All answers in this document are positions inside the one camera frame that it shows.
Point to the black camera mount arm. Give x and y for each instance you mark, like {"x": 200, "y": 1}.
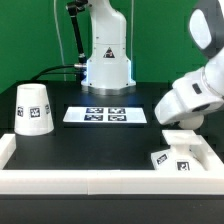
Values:
{"x": 74, "y": 8}

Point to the white marker tag plate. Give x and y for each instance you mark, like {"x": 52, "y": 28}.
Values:
{"x": 105, "y": 115}

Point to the white lamp base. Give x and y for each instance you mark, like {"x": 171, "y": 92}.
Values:
{"x": 178, "y": 157}

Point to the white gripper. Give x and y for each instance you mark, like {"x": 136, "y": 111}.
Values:
{"x": 189, "y": 97}

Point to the white lamp shade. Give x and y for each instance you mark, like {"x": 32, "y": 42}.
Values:
{"x": 33, "y": 113}

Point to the white U-shaped frame wall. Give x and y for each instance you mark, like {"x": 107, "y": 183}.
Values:
{"x": 95, "y": 182}

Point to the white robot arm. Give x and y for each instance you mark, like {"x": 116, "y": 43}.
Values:
{"x": 109, "y": 69}

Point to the white lamp bulb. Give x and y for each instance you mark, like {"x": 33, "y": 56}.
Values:
{"x": 192, "y": 123}

